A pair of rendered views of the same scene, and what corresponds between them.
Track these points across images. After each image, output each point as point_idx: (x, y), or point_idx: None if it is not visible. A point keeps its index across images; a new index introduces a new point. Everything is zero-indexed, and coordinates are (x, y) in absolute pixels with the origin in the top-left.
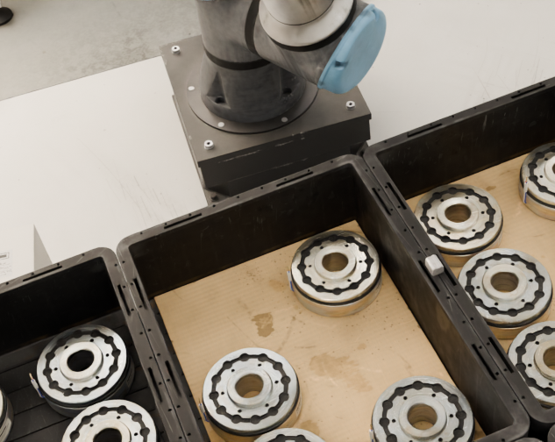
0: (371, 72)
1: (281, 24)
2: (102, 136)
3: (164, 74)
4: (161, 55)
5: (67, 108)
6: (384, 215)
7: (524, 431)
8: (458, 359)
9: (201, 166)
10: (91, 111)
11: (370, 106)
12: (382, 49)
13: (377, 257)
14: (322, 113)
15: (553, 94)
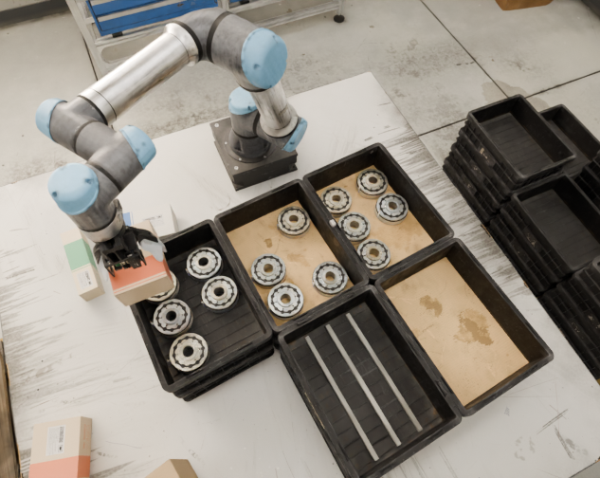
0: None
1: (270, 128)
2: (187, 159)
3: (209, 131)
4: (210, 127)
5: (170, 146)
6: (313, 203)
7: (367, 282)
8: (341, 255)
9: (233, 176)
10: (180, 148)
11: None
12: None
13: (308, 216)
14: (279, 154)
15: (369, 152)
